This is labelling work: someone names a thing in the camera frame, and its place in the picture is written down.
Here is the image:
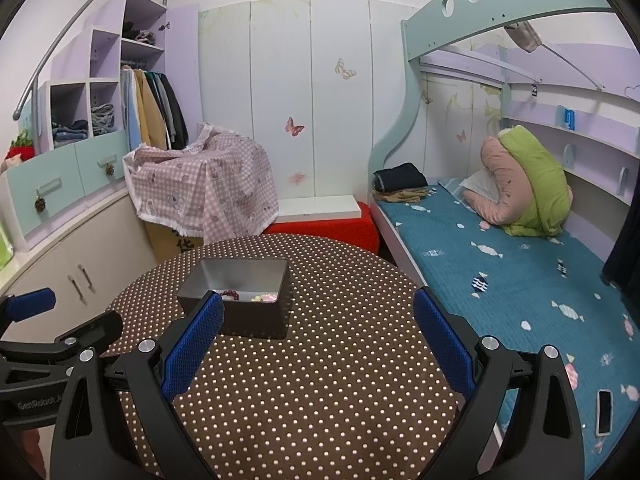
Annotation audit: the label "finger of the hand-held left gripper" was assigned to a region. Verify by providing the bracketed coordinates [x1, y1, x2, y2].
[0, 309, 125, 391]
[0, 287, 57, 326]

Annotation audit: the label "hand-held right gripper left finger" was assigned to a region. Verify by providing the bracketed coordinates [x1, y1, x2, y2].
[47, 290, 226, 480]

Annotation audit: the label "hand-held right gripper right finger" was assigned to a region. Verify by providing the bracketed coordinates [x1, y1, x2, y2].
[412, 286, 593, 480]

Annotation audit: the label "silver metal tin box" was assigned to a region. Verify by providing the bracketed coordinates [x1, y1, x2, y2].
[176, 257, 292, 341]

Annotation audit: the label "beige cabinet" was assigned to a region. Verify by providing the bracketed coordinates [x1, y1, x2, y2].
[0, 187, 158, 311]

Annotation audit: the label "blue patterned bed sheet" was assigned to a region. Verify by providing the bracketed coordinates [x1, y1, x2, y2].
[375, 177, 640, 480]

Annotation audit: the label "cardboard box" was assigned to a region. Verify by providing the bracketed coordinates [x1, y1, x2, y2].
[145, 220, 206, 263]

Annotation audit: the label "brown polka dot tablecloth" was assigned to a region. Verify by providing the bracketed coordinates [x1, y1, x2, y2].
[102, 234, 461, 480]

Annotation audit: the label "teal drawer unit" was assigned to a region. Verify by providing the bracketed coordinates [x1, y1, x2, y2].
[5, 130, 130, 252]

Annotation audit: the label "tan folded clothes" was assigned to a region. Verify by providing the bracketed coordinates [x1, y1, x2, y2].
[374, 187, 432, 206]

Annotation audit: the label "pink checked cloth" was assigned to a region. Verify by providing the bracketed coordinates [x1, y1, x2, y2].
[122, 122, 280, 237]

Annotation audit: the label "red stool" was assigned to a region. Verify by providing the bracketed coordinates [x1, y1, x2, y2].
[262, 201, 379, 256]

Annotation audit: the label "red strawberry plush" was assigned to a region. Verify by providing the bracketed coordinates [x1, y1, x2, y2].
[5, 130, 35, 161]

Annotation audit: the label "white pillow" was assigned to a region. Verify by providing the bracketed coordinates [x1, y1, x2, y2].
[452, 170, 501, 206]

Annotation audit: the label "dark folded clothes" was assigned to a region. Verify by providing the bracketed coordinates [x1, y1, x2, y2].
[373, 162, 429, 193]

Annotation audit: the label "folded blue jeans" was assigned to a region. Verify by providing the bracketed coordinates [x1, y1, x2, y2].
[52, 120, 88, 148]

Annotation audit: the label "white board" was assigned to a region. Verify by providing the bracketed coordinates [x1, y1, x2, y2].
[272, 195, 368, 222]

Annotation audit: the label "pink and green quilt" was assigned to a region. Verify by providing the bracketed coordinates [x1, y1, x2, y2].
[462, 125, 575, 237]

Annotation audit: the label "grey striped cloth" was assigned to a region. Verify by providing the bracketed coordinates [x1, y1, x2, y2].
[90, 104, 117, 136]

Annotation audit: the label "light blue hanging garment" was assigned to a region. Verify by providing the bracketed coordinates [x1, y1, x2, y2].
[122, 70, 143, 153]

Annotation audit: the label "yellow hanging garment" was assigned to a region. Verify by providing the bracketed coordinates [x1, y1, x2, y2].
[135, 71, 168, 151]

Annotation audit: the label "dark hanging garment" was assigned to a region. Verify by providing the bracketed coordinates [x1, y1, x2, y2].
[150, 72, 190, 150]

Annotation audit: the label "purple shelf unit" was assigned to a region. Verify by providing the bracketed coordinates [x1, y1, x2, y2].
[30, 0, 201, 156]

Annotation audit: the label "grey metal stair railing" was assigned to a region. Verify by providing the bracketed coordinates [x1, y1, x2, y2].
[12, 0, 176, 121]

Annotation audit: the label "grey hanging pouch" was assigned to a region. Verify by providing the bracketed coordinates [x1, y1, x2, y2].
[504, 21, 543, 53]

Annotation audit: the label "teal bunk bed frame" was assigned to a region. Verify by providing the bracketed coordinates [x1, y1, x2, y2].
[369, 0, 640, 480]

